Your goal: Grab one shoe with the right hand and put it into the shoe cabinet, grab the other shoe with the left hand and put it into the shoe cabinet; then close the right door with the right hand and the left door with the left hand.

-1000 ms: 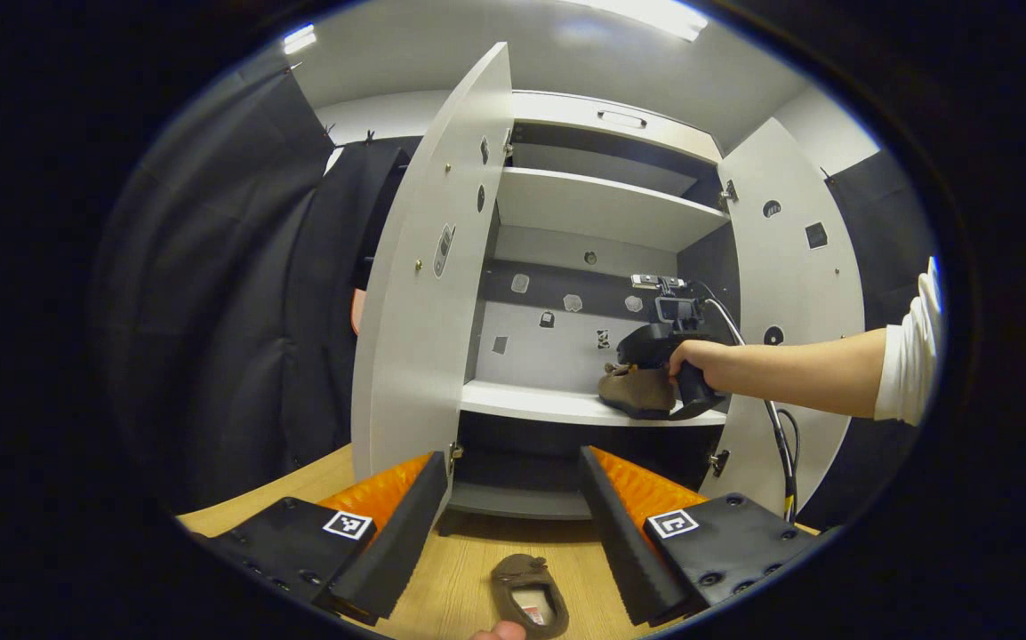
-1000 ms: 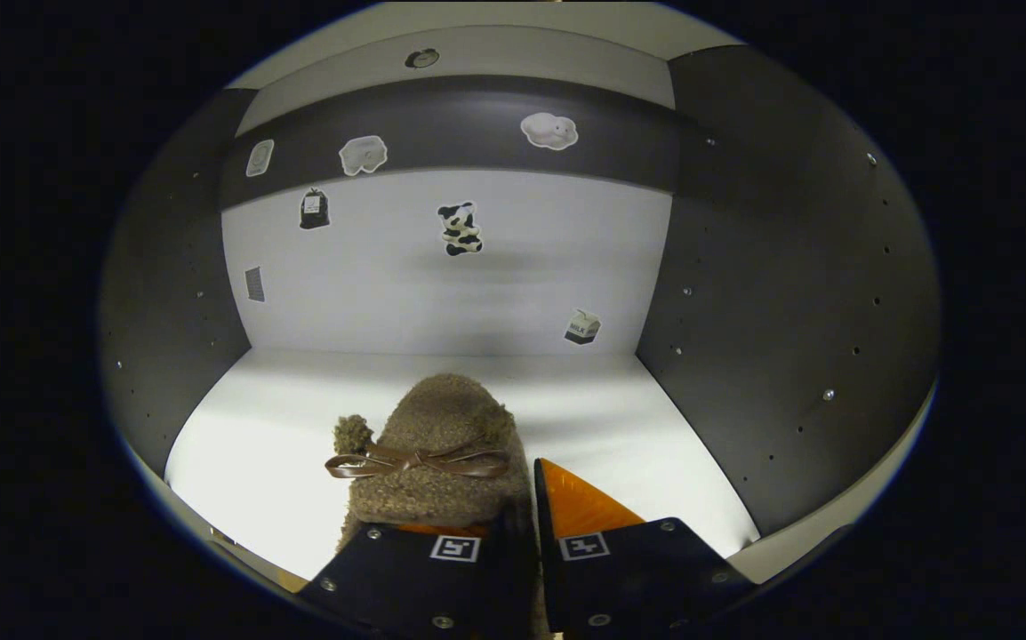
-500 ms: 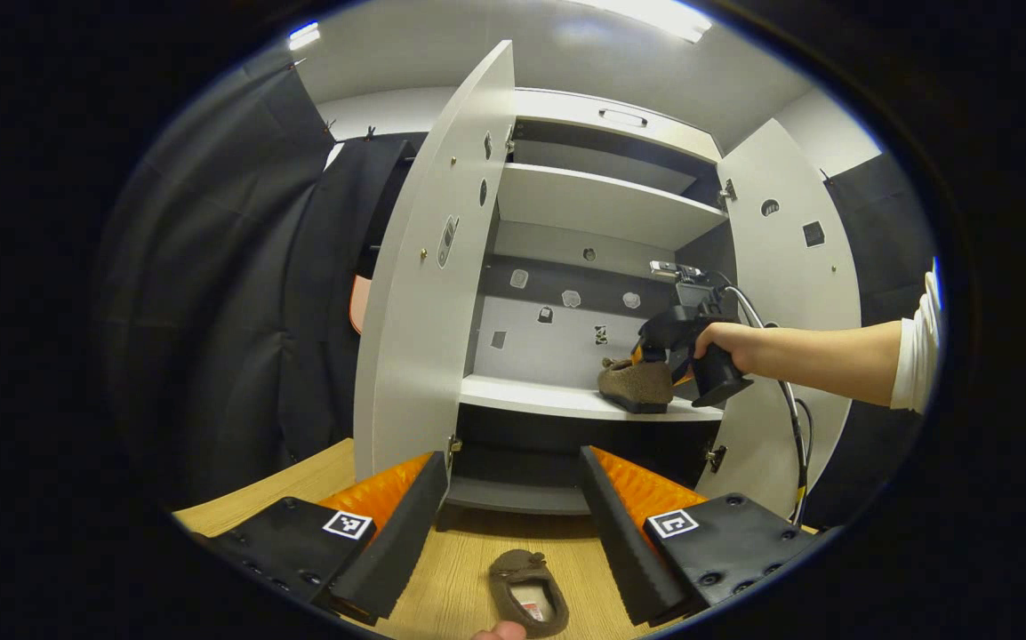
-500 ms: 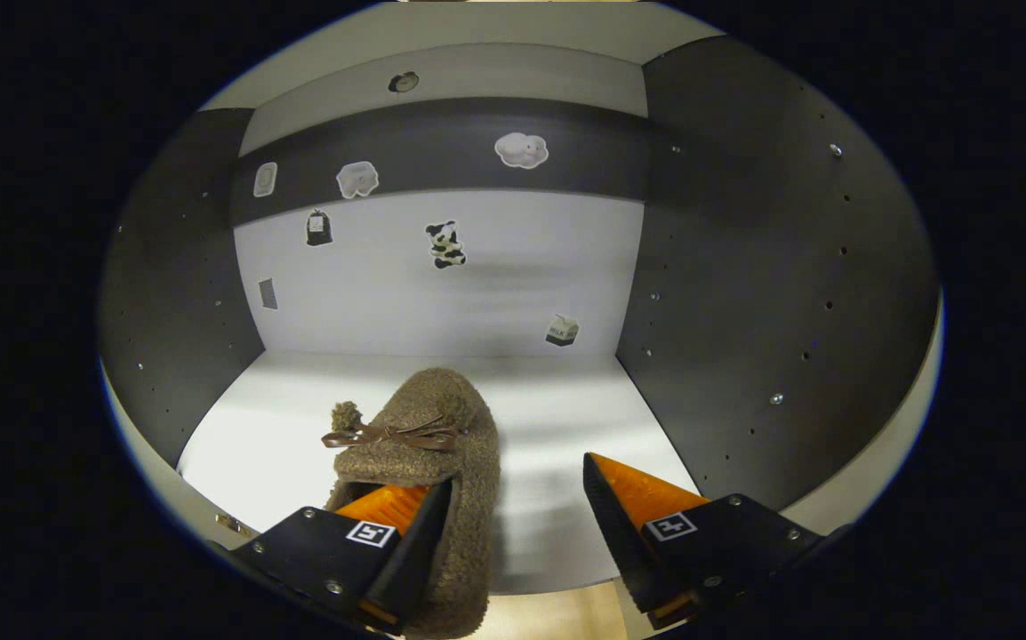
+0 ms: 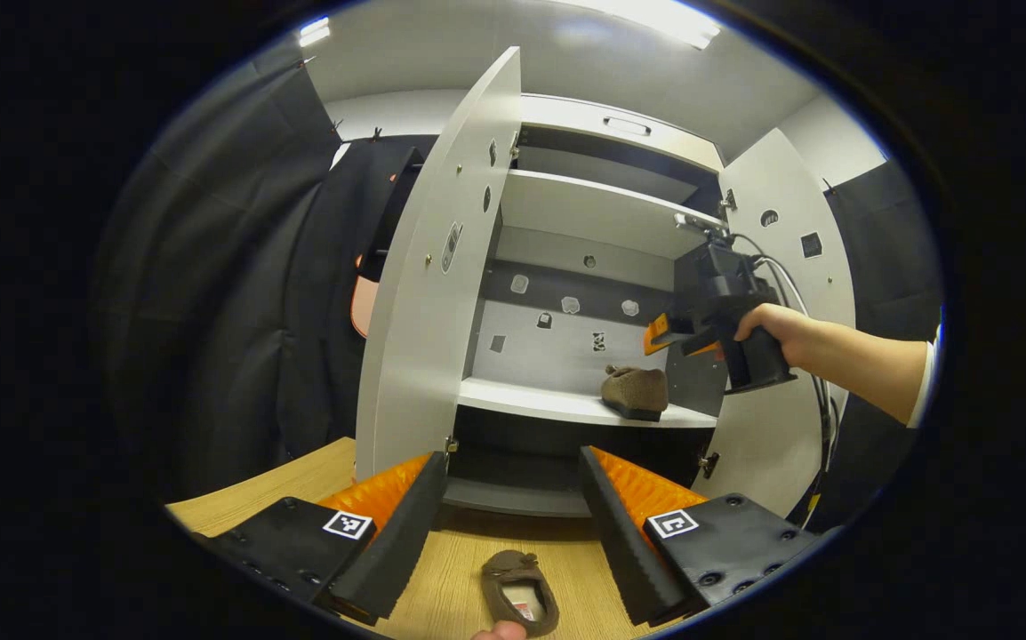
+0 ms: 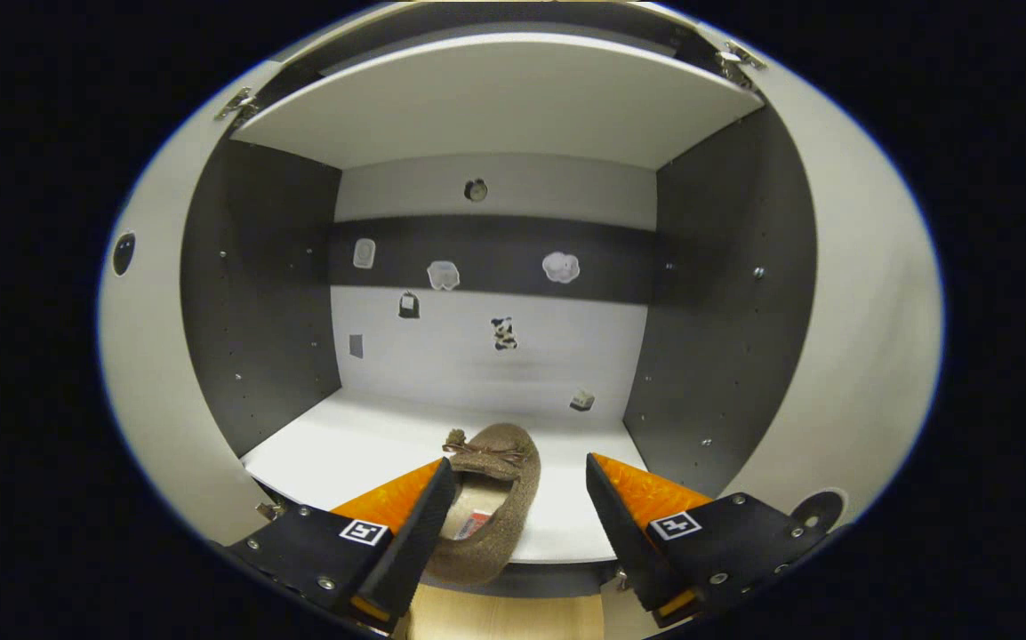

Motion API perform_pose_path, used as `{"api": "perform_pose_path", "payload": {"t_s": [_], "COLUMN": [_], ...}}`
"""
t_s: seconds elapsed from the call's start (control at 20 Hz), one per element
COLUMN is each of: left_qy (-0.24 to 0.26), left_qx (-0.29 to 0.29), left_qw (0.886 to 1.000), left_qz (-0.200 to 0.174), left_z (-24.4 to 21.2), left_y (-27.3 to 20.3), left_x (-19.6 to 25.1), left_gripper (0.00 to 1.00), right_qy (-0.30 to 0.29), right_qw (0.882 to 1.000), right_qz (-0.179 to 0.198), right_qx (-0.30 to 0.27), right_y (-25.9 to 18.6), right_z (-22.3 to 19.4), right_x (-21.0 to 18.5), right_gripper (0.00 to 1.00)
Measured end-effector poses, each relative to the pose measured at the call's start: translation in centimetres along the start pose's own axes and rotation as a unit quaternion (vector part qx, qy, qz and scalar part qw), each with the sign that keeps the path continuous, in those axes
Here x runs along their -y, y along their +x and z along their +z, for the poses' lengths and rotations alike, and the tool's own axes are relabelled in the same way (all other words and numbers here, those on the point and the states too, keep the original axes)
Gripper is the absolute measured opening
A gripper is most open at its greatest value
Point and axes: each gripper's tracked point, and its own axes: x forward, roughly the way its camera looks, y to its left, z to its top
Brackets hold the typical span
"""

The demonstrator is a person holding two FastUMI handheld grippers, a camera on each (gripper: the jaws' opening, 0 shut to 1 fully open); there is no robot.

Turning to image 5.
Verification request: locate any white shoe cabinet door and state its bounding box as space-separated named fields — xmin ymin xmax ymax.
xmin=355 ymin=46 xmax=523 ymax=481
xmin=691 ymin=129 xmax=858 ymax=521

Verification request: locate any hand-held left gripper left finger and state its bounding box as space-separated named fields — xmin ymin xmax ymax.
xmin=196 ymin=451 xmax=450 ymax=628

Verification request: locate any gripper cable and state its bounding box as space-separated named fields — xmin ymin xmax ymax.
xmin=729 ymin=231 xmax=837 ymax=527

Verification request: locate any black backdrop cloth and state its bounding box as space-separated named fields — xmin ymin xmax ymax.
xmin=95 ymin=40 xmax=945 ymax=534

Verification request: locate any large ceiling light panel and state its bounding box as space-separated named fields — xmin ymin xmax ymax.
xmin=557 ymin=0 xmax=720 ymax=50

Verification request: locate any white sleeve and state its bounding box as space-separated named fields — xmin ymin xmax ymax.
xmin=908 ymin=336 xmax=940 ymax=430

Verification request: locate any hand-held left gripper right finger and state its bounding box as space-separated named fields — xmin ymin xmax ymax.
xmin=576 ymin=445 xmax=822 ymax=628

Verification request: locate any brown fuzzy shoe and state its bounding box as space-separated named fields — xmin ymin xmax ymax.
xmin=480 ymin=549 xmax=560 ymax=637
xmin=601 ymin=364 xmax=669 ymax=422

